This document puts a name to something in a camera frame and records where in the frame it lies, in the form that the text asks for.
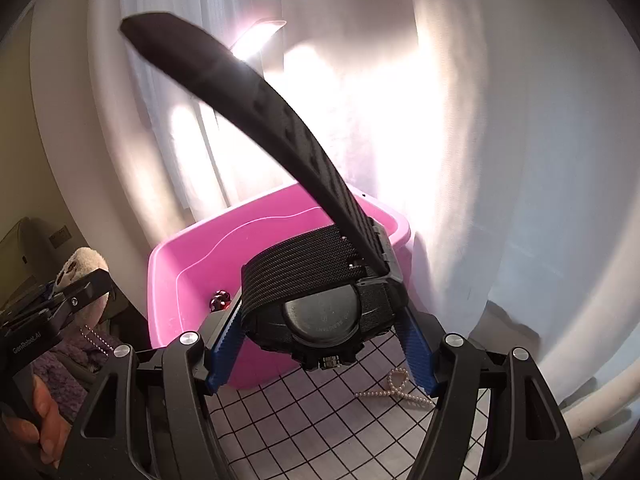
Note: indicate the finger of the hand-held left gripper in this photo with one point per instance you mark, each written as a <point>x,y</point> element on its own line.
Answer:
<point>82,290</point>

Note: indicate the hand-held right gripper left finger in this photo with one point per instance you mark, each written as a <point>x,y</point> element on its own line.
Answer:
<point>225,350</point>

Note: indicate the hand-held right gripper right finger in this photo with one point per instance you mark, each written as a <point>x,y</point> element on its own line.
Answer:
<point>420,355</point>

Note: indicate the beige plush sloth face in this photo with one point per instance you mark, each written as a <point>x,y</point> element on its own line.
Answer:
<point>87,262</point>

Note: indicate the pink plastic storage box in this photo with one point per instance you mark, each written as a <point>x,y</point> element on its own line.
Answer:
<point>180,300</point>

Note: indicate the black wrist watch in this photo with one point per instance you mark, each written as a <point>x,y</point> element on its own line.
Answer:
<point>320,315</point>

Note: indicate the person's left hand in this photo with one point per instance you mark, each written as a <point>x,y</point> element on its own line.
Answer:
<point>50,420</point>

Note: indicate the purple fuzzy clothing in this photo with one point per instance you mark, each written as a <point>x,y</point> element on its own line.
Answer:
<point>65,362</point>

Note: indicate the pearl hair claw clip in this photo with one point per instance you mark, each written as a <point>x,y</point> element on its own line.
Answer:
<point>400,394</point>

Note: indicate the grey cabinet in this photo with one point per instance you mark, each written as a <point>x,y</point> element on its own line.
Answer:
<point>20,255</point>

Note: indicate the white black checked cloth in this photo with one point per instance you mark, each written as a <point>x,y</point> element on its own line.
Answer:
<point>320,435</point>

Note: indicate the white curtain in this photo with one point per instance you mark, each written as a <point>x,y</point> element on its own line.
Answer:
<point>500,160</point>

